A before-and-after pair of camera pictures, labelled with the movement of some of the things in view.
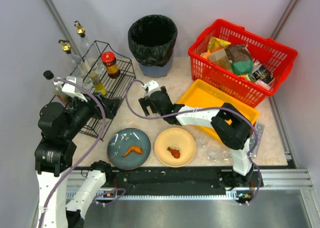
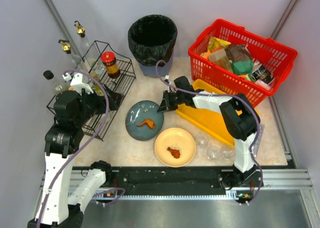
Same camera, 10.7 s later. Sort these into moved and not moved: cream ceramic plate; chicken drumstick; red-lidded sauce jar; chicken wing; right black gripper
Moved: right black gripper; chicken wing
Not moved: red-lidded sauce jar; cream ceramic plate; chicken drumstick
